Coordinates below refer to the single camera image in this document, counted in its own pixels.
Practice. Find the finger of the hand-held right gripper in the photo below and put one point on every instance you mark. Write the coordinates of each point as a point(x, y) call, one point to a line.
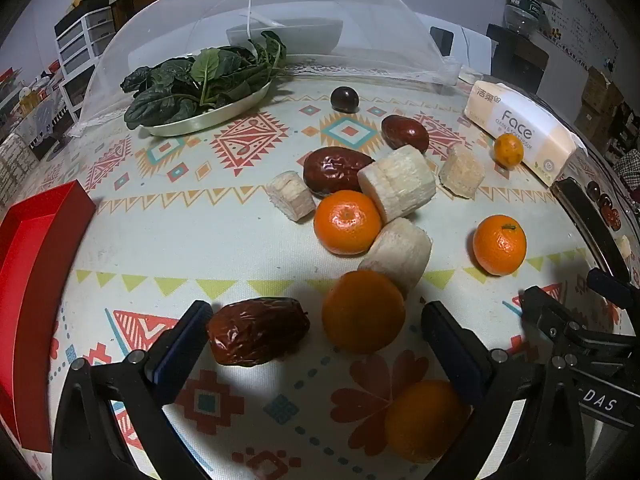
point(542, 310)
point(612, 285)

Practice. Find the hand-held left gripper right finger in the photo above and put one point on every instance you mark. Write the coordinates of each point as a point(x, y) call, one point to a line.
point(455, 355)

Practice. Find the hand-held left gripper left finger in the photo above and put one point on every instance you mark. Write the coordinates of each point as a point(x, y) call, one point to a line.
point(177, 355)

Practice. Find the orange tangerine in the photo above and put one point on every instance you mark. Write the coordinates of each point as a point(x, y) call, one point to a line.
point(500, 245)
point(347, 222)
point(425, 420)
point(363, 312)

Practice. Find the wrinkled red date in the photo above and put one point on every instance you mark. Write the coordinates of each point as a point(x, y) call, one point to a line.
point(257, 330)

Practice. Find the peeled sugarcane piece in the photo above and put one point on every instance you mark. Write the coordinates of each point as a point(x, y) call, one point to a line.
point(462, 171)

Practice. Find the small tangerine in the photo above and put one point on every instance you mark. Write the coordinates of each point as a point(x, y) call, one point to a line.
point(508, 150)

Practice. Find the red cardboard box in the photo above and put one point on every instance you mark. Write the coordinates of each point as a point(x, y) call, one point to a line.
point(30, 280)

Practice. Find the large sugarcane piece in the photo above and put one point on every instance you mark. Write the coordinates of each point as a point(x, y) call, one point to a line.
point(400, 182)

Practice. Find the small sugarcane piece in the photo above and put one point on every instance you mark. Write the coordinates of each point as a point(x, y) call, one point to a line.
point(290, 195)

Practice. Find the large glossy red date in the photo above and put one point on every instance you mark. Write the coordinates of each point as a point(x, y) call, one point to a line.
point(335, 170)

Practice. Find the small red date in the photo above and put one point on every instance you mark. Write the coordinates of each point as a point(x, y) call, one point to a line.
point(406, 132)

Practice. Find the dark round plum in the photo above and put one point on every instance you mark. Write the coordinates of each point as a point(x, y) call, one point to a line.
point(344, 99)

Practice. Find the reflective metal tray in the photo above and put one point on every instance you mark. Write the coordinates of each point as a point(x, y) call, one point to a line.
point(590, 220)

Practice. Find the tissue pack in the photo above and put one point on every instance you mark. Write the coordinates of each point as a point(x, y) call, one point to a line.
point(525, 127)

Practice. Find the cardboard boxes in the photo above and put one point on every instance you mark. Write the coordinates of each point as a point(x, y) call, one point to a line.
point(600, 95)

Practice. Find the oval white plate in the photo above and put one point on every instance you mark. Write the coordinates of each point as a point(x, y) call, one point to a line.
point(210, 117)

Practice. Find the black box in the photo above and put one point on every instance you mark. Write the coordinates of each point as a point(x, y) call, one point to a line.
point(515, 60)

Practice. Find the patterned chair cover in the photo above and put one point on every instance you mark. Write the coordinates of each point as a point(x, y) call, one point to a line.
point(15, 165)

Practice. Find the spinach leaves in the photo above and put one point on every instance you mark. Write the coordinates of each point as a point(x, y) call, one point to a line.
point(200, 80)

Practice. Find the white plastic drawer unit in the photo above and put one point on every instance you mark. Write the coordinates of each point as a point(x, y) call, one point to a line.
point(75, 95)

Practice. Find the whiteboard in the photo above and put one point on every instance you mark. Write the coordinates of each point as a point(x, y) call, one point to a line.
point(580, 5)

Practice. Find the clear plastic bottle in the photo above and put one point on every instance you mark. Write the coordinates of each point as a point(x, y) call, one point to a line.
point(522, 7)

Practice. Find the white mesh food cover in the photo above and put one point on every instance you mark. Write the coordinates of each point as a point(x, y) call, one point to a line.
point(150, 25)

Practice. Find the black topped drawer unit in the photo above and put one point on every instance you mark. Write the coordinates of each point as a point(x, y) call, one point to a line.
point(82, 35)

